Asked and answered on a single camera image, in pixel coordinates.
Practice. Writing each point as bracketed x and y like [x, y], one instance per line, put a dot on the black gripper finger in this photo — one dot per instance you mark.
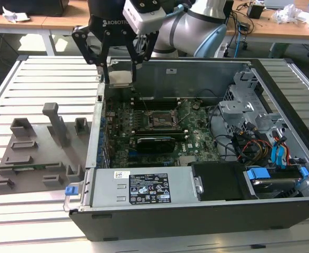
[84, 44]
[146, 56]

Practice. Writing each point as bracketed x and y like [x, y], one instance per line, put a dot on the silver CPU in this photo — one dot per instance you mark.
[120, 77]

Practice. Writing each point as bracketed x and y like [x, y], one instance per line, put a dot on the thin metal locking lever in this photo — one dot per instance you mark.
[144, 104]

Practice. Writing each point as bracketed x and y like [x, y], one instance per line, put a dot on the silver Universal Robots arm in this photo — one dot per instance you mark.
[185, 26]

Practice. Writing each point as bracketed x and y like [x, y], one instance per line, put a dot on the CPU socket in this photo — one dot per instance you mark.
[160, 117]

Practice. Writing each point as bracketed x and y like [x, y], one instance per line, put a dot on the wooden desk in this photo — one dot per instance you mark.
[275, 29]
[51, 22]

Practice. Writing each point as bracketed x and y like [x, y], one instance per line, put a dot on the black RAM slot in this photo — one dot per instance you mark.
[160, 136]
[154, 106]
[159, 131]

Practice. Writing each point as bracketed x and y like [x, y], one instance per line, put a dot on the coin cell battery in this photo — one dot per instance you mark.
[195, 106]

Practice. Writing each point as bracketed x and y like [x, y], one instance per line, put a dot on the black bag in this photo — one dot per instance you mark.
[25, 6]

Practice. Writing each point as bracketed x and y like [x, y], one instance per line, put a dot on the white power strip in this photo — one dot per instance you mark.
[222, 50]

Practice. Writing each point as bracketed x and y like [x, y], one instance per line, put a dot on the crumpled white paper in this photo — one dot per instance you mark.
[13, 15]

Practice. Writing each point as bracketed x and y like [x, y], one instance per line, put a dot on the green motherboard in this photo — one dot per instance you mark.
[196, 126]

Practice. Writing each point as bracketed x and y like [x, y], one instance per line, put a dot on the black graphics card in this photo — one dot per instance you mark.
[155, 145]

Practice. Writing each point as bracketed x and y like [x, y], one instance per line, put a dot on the silver metal drive cage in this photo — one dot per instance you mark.
[235, 108]

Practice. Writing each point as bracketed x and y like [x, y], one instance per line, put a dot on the silver chipset heatsink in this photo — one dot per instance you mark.
[187, 160]

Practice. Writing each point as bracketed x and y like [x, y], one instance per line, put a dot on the grey parts rack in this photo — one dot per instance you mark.
[46, 155]

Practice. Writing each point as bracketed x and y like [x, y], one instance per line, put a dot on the small black box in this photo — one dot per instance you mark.
[255, 11]

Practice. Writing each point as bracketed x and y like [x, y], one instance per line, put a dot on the silver power supply unit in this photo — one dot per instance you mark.
[107, 184]

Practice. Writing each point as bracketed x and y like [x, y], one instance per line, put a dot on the silver laptop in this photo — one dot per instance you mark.
[278, 3]

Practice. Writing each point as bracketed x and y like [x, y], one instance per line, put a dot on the blue case latch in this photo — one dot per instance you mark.
[70, 190]

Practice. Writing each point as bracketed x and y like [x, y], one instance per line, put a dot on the black plastic bay cover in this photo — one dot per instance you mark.
[222, 182]

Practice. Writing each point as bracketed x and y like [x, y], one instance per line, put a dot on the clear plastic bags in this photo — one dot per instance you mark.
[288, 13]

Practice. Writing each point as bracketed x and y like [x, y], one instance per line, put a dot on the hard disk in blue carrier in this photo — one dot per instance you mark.
[259, 174]

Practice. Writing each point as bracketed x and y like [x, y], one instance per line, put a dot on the black open PC case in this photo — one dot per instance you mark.
[196, 221]

